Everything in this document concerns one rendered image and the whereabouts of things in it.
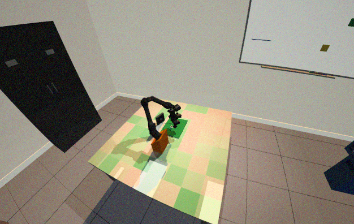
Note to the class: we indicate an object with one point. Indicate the green circuit board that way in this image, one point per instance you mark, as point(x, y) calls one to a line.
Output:
point(175, 132)

